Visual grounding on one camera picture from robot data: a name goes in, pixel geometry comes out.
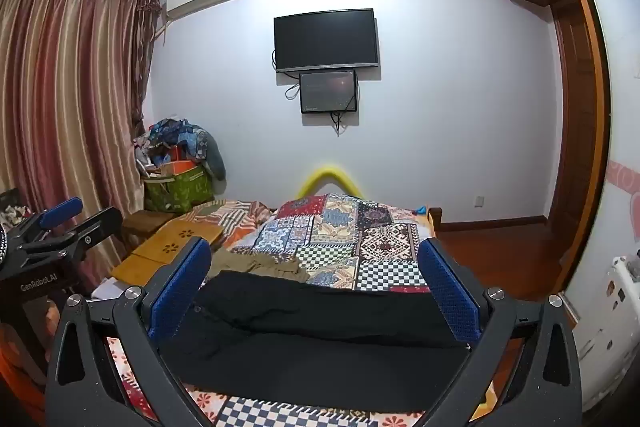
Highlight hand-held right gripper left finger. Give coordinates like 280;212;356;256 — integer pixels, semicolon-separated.
44;237;213;427

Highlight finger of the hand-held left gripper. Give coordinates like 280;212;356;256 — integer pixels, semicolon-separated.
7;197;84;244
20;207;124;266

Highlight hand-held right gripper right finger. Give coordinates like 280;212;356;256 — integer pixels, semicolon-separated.
417;238;583;427

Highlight black pants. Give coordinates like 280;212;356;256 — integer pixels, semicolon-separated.
150;269;486;413

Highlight khaki pants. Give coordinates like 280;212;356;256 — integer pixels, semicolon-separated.
207;249;311;283

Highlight orange patterned blanket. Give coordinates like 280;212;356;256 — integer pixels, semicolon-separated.
111;216;226;288

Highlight brown wooden stool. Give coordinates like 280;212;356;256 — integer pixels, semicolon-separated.
120;209;173;253

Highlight white paper stack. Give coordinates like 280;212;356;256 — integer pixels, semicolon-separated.
91;276;126;303

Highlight striped orange quilt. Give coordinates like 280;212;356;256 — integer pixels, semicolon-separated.
185;199;276;253

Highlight green storage bag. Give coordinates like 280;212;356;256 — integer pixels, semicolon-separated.
144;162;217;214

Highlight striped red beige curtain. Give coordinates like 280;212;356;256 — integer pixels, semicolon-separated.
0;0;161;293

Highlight red floral bed sheet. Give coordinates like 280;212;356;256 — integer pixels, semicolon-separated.
102;337;231;427

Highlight patchwork printed bed sheet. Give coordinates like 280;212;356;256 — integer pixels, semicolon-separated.
220;193;438;427

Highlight pile of mixed clothes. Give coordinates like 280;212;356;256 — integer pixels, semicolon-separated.
132;117;227;180

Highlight white wheeled appliance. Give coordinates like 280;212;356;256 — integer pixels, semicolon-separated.
570;252;640;408

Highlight brown wooden door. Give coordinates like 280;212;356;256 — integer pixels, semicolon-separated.
545;0;613;298

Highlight small black monitor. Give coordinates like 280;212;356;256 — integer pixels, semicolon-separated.
299;70;359;114

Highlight white sliding wardrobe door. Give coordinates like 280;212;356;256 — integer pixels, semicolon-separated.
565;0;640;258

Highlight large black television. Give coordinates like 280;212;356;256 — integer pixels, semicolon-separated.
273;8;377;74

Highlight black monitor cable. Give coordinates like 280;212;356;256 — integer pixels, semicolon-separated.
331;108;359;138

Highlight black television cable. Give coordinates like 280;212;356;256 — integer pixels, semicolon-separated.
271;49;302;100

